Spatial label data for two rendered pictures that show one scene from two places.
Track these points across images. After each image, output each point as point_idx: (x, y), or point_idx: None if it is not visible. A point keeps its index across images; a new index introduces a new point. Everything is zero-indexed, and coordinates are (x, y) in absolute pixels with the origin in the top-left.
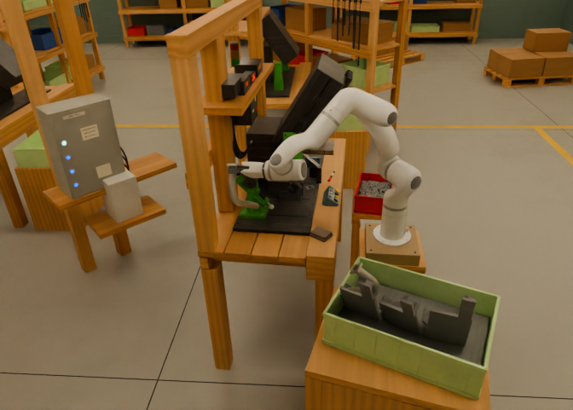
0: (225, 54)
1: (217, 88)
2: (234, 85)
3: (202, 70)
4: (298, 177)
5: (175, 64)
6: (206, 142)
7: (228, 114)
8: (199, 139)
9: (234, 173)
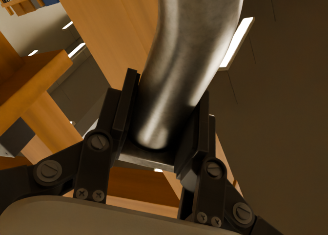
0: (32, 162)
1: (36, 121)
2: (14, 156)
3: (74, 128)
4: None
5: (229, 181)
6: (92, 45)
7: (3, 108)
8: None
9: (207, 141)
